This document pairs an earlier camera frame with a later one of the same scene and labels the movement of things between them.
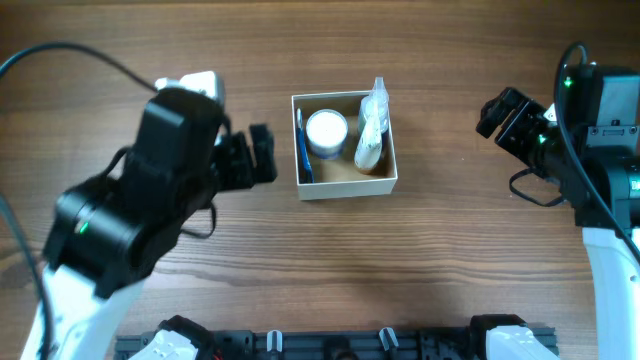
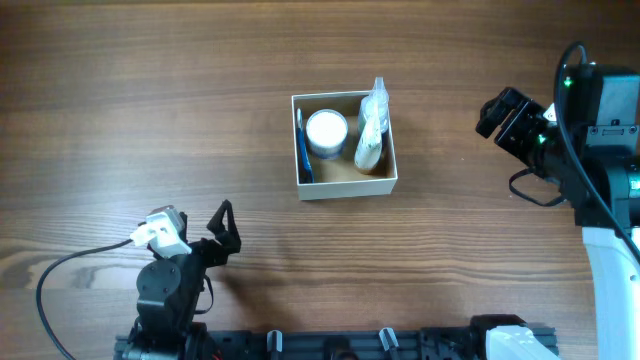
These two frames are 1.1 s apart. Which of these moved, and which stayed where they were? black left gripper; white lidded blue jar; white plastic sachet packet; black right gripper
Moved: black left gripper
Stayed: black right gripper; white lidded blue jar; white plastic sachet packet
